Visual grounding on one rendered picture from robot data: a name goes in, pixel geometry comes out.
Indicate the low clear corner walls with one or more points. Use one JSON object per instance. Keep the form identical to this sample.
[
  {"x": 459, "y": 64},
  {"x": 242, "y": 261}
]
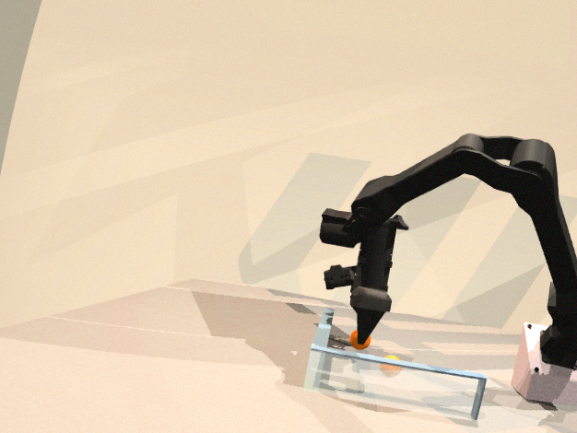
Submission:
[{"x": 376, "y": 383}]

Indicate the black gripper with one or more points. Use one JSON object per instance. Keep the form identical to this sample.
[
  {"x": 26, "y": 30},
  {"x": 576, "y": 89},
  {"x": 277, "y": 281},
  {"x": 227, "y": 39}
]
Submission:
[{"x": 371, "y": 300}]

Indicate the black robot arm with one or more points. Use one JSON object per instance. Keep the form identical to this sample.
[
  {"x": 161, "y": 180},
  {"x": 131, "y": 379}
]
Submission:
[{"x": 532, "y": 180}]

